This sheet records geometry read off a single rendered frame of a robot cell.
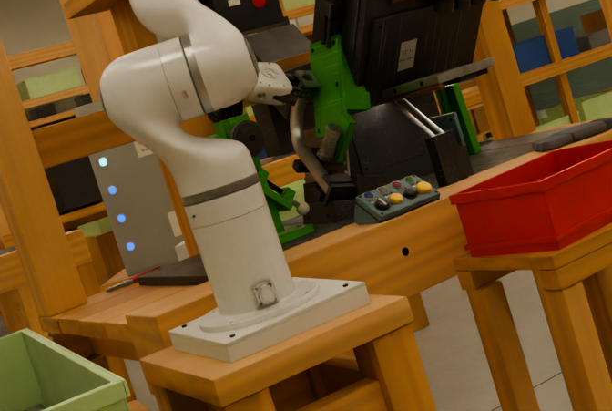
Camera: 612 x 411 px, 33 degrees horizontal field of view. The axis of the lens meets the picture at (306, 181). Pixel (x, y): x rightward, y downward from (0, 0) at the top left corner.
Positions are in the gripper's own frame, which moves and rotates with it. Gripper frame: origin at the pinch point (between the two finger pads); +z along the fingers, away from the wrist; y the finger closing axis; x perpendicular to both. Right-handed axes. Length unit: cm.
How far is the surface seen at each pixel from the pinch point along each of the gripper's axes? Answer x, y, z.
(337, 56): -11.0, -4.2, 2.2
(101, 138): 31.5, 19.8, -32.3
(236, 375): -10, -85, -54
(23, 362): 12, -61, -73
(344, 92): -5.9, -9.8, 3.5
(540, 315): 136, 47, 196
